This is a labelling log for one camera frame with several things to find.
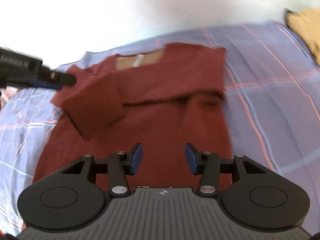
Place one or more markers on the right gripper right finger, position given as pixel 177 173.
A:
pixel 206 165

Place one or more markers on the beige knitted garment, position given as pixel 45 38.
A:
pixel 305 24

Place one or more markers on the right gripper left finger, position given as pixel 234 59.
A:
pixel 120 165

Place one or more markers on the maroon long-sleeve sweater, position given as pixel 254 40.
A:
pixel 172 98

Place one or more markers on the blue plaid bed sheet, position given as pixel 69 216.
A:
pixel 272 110

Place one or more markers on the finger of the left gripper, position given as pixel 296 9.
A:
pixel 45 85
pixel 58 78

